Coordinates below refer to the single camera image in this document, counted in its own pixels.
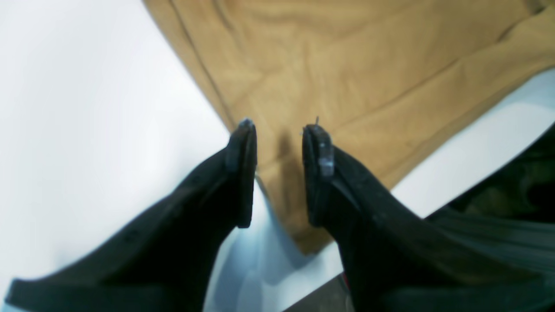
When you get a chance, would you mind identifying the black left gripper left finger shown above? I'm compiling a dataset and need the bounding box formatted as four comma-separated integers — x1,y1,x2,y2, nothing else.
5,119,257,312

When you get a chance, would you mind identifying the brown t-shirt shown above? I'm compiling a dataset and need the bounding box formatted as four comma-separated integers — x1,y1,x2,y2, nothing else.
145,0,555,254

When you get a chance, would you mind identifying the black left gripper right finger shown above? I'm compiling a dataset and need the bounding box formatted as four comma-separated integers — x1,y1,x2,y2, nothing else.
303,124,554,312

